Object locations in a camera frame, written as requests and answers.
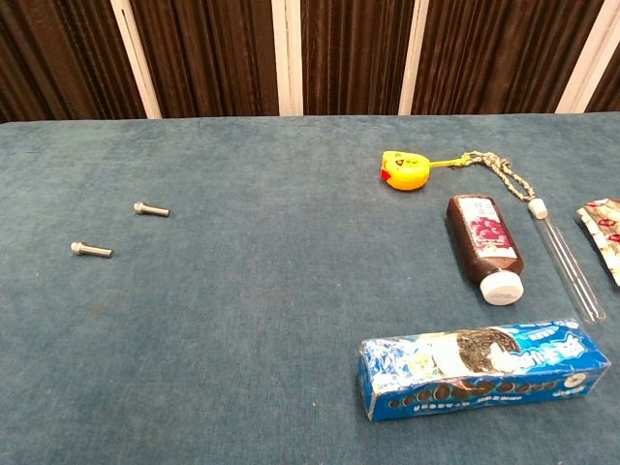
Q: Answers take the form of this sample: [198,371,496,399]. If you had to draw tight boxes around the blue table cloth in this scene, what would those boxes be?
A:
[0,111,620,465]

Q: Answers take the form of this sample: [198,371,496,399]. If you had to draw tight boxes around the yellow tape measure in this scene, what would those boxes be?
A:
[377,150,432,192]

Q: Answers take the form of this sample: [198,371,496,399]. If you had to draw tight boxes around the brown bottle white cap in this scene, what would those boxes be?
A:
[445,193,526,307]

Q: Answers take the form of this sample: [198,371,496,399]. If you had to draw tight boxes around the dark brown curtain panel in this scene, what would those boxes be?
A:
[299,0,412,116]
[0,0,146,123]
[586,47,620,113]
[411,0,605,115]
[129,0,281,119]

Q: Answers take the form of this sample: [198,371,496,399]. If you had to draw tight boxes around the blue snack bar wrapper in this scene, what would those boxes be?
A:
[357,318,612,422]

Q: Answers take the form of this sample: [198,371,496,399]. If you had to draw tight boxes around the clear glass test tube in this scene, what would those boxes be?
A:
[526,198,607,325]

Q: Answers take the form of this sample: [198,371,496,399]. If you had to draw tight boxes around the red white snack packet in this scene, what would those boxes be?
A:
[574,197,620,287]

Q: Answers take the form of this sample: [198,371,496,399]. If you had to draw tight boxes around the braided rope lanyard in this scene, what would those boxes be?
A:
[428,151,538,201]

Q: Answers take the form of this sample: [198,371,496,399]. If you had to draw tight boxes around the white frame post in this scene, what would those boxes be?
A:
[270,0,304,117]
[555,0,620,114]
[397,0,431,116]
[109,0,163,120]

